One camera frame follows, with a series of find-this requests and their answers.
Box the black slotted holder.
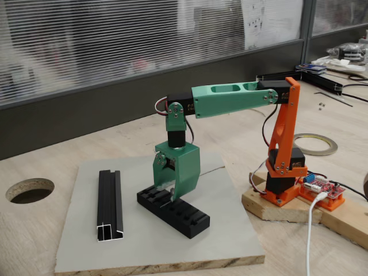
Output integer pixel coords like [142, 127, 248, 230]
[136, 185, 211, 239]

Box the black aluminium profile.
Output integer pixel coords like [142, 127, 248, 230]
[96, 170, 125, 243]

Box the grey board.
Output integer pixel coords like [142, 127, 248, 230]
[54, 151, 266, 274]

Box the light wooden base block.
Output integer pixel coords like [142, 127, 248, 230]
[241, 171, 323, 225]

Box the red controller board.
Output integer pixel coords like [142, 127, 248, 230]
[301, 172, 347, 200]

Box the stack of blue cards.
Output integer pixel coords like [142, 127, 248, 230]
[295, 63, 328, 75]

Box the white paper sheet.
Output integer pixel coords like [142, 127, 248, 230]
[241, 0, 304, 52]

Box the black hex key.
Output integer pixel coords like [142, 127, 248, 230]
[313, 91, 354, 108]

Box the wooden plank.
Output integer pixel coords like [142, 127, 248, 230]
[316, 198, 368, 250]

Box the black device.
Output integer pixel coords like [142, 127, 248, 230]
[326, 42, 368, 63]

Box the tape ring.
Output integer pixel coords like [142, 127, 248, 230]
[293, 133, 339, 157]

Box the white USB cable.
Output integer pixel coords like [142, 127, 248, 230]
[304, 191, 327, 276]

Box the long black frame profile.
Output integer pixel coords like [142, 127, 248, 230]
[256, 70, 344, 96]

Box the black power cable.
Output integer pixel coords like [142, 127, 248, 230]
[329, 179, 368, 202]

